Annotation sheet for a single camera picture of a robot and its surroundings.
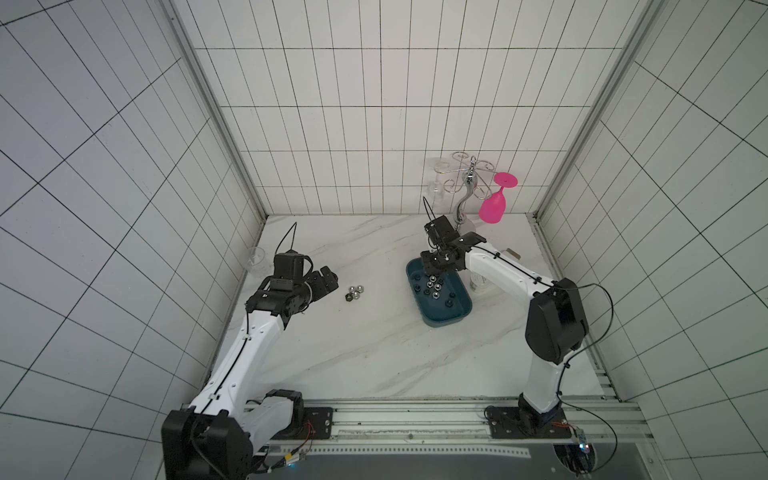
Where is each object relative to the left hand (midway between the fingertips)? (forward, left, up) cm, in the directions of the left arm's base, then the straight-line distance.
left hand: (323, 289), depth 81 cm
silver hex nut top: (+9, -9, -14) cm, 19 cm away
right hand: (+11, -27, -4) cm, 29 cm away
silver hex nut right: (+6, -8, -15) cm, 18 cm away
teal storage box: (+5, -37, -14) cm, 40 cm away
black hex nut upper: (+6, -5, -15) cm, 17 cm away
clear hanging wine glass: (+36, -34, +6) cm, 50 cm away
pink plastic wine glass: (+30, -53, +4) cm, 61 cm away
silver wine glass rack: (+34, -45, +11) cm, 58 cm away
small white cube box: (+24, -64, -14) cm, 69 cm away
